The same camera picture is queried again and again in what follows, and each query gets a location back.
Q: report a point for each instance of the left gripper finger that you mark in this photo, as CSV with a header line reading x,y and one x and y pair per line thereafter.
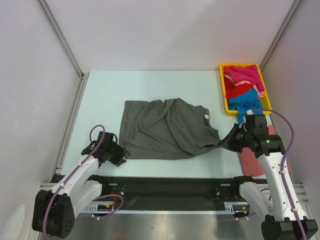
x,y
118,150
118,160

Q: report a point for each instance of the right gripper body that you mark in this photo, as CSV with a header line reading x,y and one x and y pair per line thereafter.
x,y
239,138

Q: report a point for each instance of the dark grey t-shirt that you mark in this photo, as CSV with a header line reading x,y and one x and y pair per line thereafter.
x,y
166,130

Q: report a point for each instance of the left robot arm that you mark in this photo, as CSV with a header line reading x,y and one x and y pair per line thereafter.
x,y
55,210

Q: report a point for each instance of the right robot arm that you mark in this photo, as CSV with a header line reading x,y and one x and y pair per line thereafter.
x,y
282,216

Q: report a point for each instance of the folded dusty red t-shirt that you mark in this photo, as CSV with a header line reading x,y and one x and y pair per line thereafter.
x,y
250,165

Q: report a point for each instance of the blue t-shirt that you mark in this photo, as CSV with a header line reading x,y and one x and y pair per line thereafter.
x,y
244,102

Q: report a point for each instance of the yellow plastic bin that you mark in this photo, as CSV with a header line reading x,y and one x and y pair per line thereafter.
x,y
264,100

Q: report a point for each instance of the magenta pink t-shirt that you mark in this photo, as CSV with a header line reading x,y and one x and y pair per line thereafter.
x,y
245,74

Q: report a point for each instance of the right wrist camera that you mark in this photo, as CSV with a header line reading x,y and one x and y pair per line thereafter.
x,y
243,124

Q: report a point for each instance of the white slotted cable duct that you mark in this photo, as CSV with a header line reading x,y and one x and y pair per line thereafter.
x,y
167,207

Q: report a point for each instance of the right aluminium frame post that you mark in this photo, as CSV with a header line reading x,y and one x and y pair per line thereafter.
x,y
281,31

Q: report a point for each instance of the aluminium frame post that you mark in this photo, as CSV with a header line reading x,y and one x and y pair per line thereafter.
x,y
48,14
281,31

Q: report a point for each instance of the left aluminium frame post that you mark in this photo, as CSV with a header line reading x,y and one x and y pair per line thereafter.
x,y
48,14

